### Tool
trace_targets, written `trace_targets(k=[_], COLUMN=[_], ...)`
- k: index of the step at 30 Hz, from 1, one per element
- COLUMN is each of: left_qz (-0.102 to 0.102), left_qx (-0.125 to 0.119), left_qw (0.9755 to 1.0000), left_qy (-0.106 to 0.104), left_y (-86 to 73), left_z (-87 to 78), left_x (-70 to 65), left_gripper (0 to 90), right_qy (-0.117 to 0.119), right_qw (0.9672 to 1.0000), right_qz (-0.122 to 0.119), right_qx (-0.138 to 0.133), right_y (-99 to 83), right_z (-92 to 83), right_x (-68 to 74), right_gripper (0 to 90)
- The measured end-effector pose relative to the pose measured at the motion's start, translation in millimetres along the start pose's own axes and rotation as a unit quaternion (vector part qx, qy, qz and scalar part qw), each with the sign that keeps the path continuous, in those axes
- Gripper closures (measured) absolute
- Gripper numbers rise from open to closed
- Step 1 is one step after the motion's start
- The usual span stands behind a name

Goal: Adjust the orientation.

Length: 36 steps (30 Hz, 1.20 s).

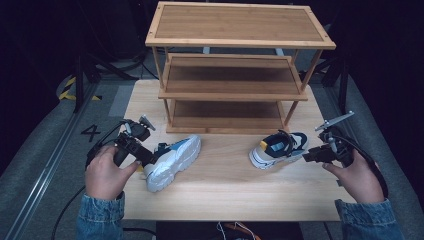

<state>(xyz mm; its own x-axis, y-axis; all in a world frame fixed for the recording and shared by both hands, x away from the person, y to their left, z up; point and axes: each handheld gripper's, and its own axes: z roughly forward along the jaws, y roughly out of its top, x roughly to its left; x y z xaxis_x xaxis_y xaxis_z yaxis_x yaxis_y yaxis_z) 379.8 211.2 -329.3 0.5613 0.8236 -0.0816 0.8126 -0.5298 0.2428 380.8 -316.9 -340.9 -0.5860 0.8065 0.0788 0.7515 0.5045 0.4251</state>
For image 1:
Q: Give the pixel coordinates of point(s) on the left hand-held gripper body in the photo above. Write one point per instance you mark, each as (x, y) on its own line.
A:
(133, 135)

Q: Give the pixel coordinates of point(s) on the black metal stand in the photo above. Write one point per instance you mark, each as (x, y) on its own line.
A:
(343, 86)
(79, 83)

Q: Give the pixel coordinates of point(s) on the person's right hand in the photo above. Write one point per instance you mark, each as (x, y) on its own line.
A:
(361, 180)

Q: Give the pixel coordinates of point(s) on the metal floor rail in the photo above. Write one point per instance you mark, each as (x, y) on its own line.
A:
(46, 170)

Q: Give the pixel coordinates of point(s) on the white and blue sneaker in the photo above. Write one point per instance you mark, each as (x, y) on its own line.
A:
(278, 150)
(173, 160)

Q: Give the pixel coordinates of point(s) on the wooden shoe rack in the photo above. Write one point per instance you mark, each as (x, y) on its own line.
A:
(238, 23)

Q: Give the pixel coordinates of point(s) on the person's left hand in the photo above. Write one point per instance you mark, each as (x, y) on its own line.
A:
(105, 175)

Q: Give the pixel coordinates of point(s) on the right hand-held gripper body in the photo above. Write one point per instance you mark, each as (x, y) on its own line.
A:
(340, 146)

